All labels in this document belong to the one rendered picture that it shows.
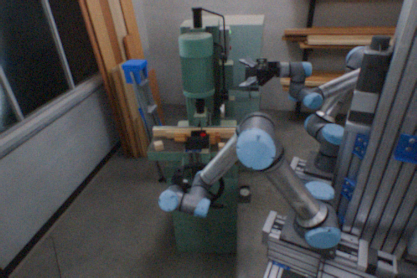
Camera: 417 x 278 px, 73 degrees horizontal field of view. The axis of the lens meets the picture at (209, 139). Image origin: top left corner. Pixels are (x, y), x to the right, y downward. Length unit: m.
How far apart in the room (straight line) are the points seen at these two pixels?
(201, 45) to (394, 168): 0.98
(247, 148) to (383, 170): 0.62
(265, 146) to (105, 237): 1.89
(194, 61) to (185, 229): 1.16
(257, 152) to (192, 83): 0.76
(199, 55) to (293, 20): 2.43
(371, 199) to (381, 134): 0.30
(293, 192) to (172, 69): 3.40
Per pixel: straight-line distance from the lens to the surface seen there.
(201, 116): 1.63
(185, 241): 2.17
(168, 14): 4.00
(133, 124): 3.06
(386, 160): 1.26
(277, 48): 3.84
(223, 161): 1.09
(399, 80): 1.14
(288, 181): 0.95
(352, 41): 3.36
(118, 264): 2.32
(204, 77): 1.50
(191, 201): 1.11
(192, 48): 1.45
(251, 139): 0.84
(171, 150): 1.66
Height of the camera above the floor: 1.81
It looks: 32 degrees down
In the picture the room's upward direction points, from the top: 3 degrees counter-clockwise
